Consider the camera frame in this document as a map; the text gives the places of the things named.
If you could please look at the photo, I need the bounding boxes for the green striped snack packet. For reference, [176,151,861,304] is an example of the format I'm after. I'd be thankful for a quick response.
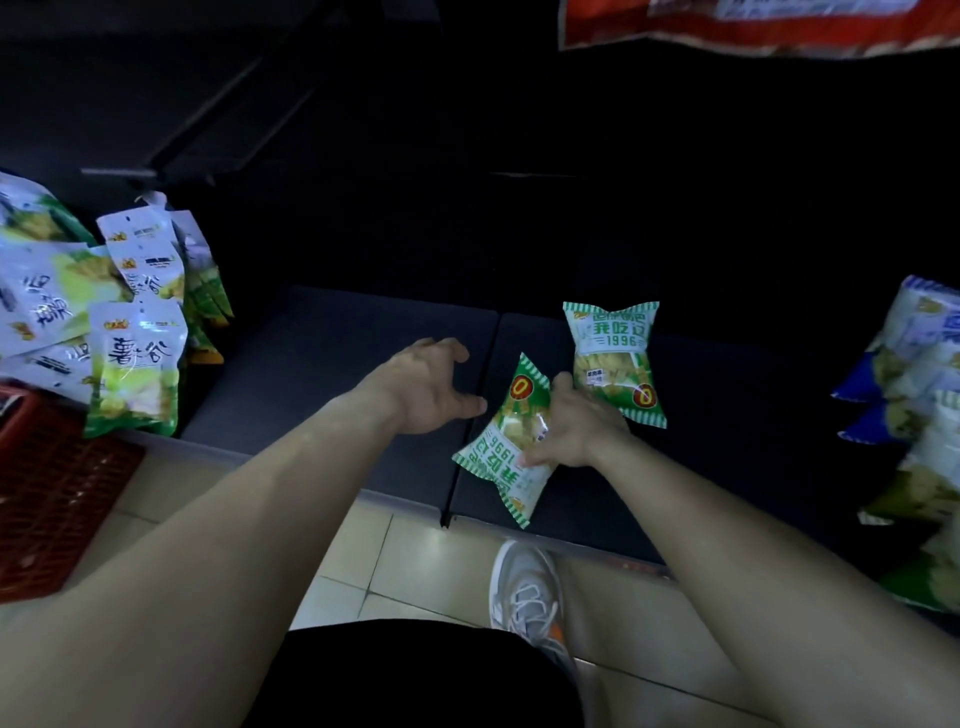
[452,352,558,531]
[562,301,669,430]

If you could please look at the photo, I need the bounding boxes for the person's left forearm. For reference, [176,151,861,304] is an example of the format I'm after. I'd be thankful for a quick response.
[0,386,402,728]

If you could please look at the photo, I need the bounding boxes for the red snack bag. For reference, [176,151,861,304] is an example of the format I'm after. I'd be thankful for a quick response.
[558,0,960,60]

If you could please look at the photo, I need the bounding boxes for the red plastic basket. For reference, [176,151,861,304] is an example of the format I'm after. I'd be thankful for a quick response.
[0,384,147,606]

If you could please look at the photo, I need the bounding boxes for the blue white snack bag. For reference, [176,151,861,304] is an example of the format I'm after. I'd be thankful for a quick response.
[831,275,960,406]
[838,390,960,450]

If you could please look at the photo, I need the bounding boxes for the black shorts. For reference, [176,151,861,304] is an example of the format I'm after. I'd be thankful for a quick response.
[246,618,588,728]

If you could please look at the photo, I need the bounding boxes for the person's left hand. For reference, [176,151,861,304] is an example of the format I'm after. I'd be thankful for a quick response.
[352,337,489,437]

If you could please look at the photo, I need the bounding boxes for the white grey sneaker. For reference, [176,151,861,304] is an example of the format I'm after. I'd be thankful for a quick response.
[489,540,580,670]

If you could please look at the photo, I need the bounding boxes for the pile of white green bags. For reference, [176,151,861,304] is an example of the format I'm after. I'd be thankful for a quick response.
[0,171,235,441]

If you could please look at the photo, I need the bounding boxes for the green white snack bag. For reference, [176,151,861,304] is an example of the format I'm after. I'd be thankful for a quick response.
[857,420,960,528]
[879,525,960,615]

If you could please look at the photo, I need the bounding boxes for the person's right hand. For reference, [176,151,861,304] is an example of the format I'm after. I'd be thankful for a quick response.
[517,372,633,471]

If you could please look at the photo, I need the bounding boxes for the person's right forearm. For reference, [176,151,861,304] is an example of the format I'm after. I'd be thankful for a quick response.
[588,435,960,728]

